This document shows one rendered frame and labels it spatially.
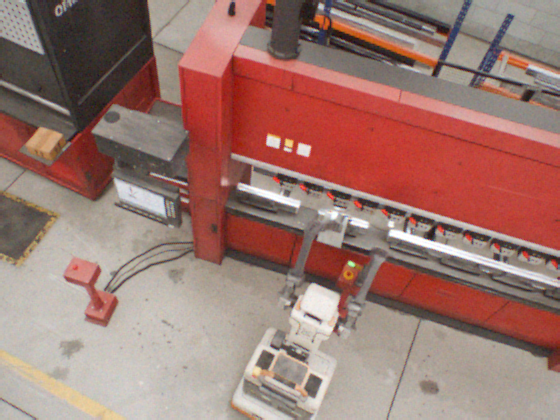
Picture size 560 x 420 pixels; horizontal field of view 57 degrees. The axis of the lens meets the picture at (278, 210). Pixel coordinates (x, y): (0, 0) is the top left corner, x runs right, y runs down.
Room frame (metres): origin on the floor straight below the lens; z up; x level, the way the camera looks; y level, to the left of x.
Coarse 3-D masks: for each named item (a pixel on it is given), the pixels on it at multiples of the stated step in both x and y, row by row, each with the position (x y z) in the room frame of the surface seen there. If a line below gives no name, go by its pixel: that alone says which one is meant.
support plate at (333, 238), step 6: (330, 216) 2.15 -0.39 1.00; (324, 234) 1.98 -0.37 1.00; (330, 234) 1.99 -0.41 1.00; (336, 234) 2.00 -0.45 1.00; (342, 234) 2.01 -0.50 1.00; (318, 240) 1.92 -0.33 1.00; (324, 240) 1.93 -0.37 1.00; (330, 240) 1.94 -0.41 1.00; (336, 240) 1.95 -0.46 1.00; (336, 246) 1.90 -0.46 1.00
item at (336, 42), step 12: (264, 24) 4.12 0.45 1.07; (312, 24) 4.20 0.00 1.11; (300, 36) 4.02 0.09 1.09; (312, 36) 4.03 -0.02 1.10; (336, 36) 4.11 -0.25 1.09; (348, 36) 4.11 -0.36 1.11; (336, 48) 3.93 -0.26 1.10; (348, 48) 3.92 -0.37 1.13; (360, 48) 3.94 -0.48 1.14; (372, 48) 4.00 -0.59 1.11; (384, 48) 4.03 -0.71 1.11; (384, 60) 3.85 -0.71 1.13; (396, 60) 3.93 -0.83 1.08; (408, 60) 3.93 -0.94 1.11
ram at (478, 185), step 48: (240, 96) 2.26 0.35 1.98; (288, 96) 2.22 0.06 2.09; (240, 144) 2.25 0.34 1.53; (336, 144) 2.17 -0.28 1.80; (384, 144) 2.13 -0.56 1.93; (432, 144) 2.09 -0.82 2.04; (480, 144) 2.06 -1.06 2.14; (384, 192) 2.11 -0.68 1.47; (432, 192) 2.07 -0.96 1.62; (480, 192) 2.03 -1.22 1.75; (528, 192) 2.00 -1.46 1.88; (528, 240) 1.97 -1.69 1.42
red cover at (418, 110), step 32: (256, 64) 2.23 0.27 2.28; (288, 64) 2.25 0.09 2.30; (320, 96) 2.17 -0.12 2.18; (352, 96) 2.15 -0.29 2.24; (384, 96) 2.13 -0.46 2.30; (416, 96) 2.18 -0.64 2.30; (448, 128) 2.07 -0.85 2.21; (480, 128) 2.05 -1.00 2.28; (512, 128) 2.07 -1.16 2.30; (544, 160) 1.99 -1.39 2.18
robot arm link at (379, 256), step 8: (376, 248) 1.67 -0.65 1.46; (376, 256) 1.60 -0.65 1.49; (384, 256) 1.61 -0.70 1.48; (376, 264) 1.56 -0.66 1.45; (368, 272) 1.52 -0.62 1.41; (376, 272) 1.52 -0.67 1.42; (368, 280) 1.48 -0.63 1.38; (360, 288) 1.44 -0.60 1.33; (368, 288) 1.44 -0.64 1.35; (352, 296) 1.40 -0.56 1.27; (360, 296) 1.39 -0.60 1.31; (360, 304) 1.36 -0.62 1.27; (360, 312) 1.31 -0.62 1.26
